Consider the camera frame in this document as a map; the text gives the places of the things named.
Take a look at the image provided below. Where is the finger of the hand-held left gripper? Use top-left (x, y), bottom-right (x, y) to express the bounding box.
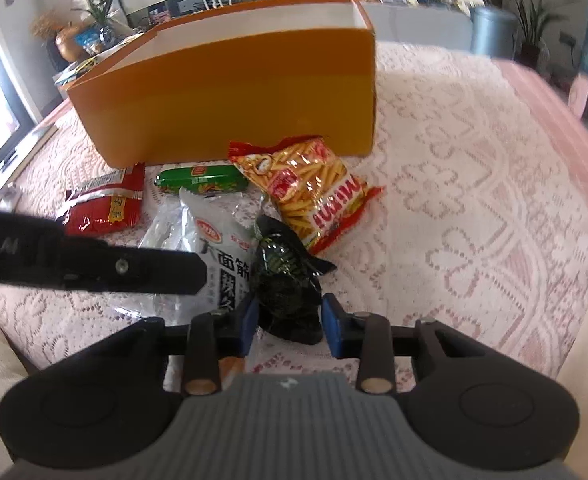
top-left (56, 237), bottom-right (209, 297)

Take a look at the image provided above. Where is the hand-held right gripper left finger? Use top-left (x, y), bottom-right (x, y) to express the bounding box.
top-left (139, 292), bottom-right (261, 395)

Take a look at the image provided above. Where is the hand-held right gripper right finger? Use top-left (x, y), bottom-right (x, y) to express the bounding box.
top-left (321, 292), bottom-right (458, 395)

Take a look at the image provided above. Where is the dark green snack packet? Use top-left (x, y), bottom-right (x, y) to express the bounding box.
top-left (250, 214), bottom-right (338, 346)

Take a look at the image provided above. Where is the white gluten snack packet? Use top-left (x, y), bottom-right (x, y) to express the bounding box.
top-left (138, 187), bottom-right (265, 323)

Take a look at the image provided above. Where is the red snack packet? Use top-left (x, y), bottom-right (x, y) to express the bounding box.
top-left (65, 162), bottom-right (146, 237)

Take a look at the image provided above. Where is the green sausage packet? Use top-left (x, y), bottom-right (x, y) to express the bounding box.
top-left (155, 164), bottom-right (249, 197)

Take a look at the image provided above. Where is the yellow stick snack bag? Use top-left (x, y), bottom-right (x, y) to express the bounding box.
top-left (228, 137), bottom-right (385, 257)

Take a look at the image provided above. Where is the orange cardboard box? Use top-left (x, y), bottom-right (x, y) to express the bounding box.
top-left (66, 0), bottom-right (377, 169)

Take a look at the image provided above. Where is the white lace tablecloth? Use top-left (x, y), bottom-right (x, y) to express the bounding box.
top-left (0, 40), bottom-right (588, 411)

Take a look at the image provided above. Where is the golden vase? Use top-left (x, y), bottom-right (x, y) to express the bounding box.
top-left (54, 22), bottom-right (95, 64)

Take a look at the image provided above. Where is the blue plastic bag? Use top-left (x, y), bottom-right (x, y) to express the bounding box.
top-left (74, 30), bottom-right (106, 57)

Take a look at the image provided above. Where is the dried flower bunch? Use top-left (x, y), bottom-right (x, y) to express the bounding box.
top-left (30, 9), bottom-right (64, 40)

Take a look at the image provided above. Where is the small potted grass plant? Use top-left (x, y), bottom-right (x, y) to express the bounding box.
top-left (71, 0), bottom-right (126, 49)

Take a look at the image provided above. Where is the white television cabinet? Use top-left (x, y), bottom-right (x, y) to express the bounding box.
top-left (124, 0), bottom-right (475, 52)

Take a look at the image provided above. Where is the grey metal trash can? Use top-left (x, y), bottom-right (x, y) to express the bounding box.
top-left (470, 6), bottom-right (518, 61)

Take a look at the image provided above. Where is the tall potted plant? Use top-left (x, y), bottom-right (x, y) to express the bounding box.
top-left (491, 0), bottom-right (567, 69)

